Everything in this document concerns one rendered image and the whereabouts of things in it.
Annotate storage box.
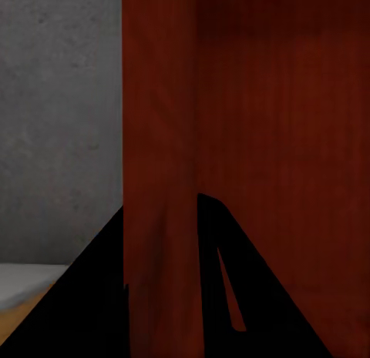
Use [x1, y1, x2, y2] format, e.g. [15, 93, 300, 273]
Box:
[122, 0, 370, 358]

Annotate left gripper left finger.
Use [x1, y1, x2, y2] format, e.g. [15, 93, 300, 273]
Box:
[0, 205, 130, 358]

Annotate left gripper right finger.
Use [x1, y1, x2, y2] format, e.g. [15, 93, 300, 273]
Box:
[197, 193, 333, 358]

